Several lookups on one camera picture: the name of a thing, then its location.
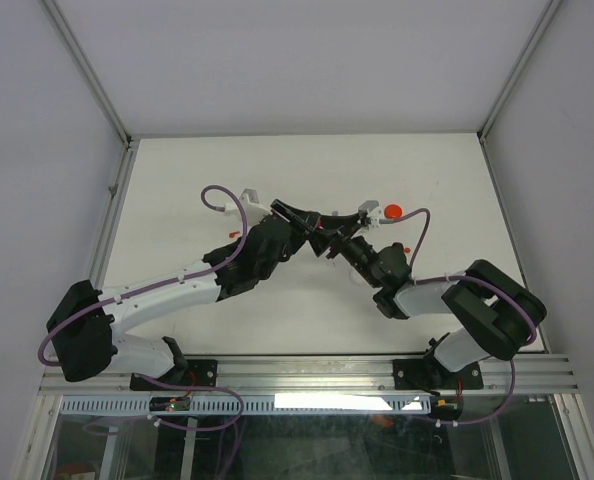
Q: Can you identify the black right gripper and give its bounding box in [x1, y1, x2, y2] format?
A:
[309, 212, 381, 288]

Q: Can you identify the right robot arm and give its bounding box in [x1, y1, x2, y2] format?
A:
[306, 212, 547, 394]

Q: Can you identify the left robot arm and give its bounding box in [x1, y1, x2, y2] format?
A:
[47, 191, 319, 389]

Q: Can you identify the white earbud case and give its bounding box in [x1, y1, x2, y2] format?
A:
[349, 269, 365, 285]

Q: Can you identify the orange earbud case right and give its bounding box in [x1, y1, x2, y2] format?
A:
[383, 204, 403, 220]

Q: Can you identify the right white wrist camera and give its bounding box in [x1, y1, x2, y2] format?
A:
[358, 200, 384, 230]

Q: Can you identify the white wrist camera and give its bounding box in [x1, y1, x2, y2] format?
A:
[217, 189, 271, 225]
[358, 200, 384, 230]

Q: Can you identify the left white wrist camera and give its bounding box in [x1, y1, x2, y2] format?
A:
[217, 189, 271, 225]

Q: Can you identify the aluminium mounting rail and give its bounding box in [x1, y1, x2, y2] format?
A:
[37, 353, 576, 397]

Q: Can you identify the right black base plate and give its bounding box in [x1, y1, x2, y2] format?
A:
[392, 358, 484, 395]

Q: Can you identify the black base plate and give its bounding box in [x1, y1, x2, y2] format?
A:
[392, 358, 484, 395]
[129, 358, 218, 391]

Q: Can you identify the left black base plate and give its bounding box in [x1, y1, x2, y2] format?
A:
[129, 358, 218, 391]

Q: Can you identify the white slotted cable duct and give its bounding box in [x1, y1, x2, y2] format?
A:
[60, 393, 431, 417]

